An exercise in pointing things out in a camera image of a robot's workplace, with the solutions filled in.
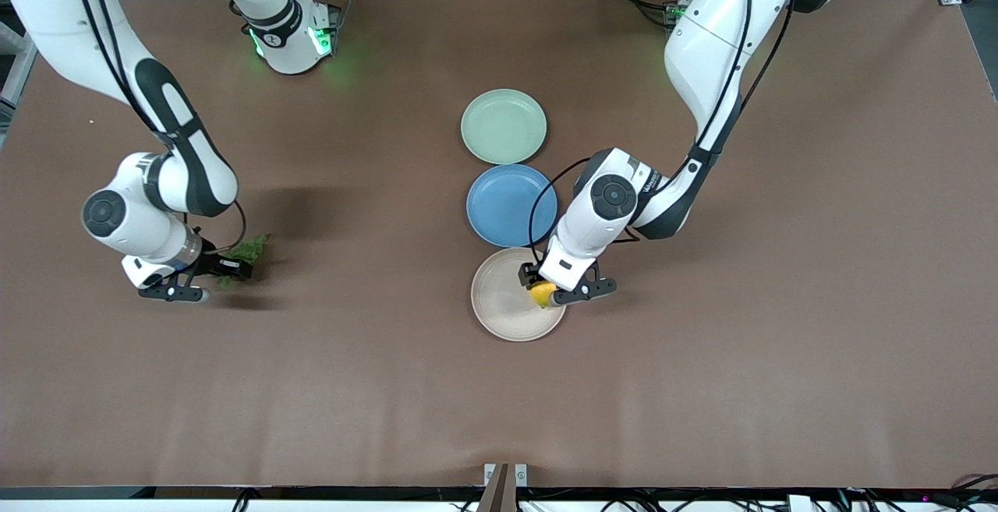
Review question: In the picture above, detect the pale green plate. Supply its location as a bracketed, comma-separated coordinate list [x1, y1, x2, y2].
[460, 89, 548, 165]

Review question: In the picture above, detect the blue plate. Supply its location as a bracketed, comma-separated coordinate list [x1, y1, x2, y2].
[466, 164, 559, 249]

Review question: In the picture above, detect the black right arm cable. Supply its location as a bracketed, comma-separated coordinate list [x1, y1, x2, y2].
[69, 0, 248, 257]

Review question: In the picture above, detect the green lettuce leaf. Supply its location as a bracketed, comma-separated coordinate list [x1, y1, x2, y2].
[217, 234, 271, 288]

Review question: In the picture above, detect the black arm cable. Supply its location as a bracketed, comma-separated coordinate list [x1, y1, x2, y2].
[69, 0, 248, 257]
[528, 0, 796, 265]

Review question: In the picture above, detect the beige plate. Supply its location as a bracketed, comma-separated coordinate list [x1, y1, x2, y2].
[471, 247, 568, 342]

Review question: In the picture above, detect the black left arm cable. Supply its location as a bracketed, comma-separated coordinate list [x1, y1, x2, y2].
[528, 0, 796, 265]

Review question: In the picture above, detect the metal table edge bracket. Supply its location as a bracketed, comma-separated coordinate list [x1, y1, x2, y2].
[483, 463, 529, 512]

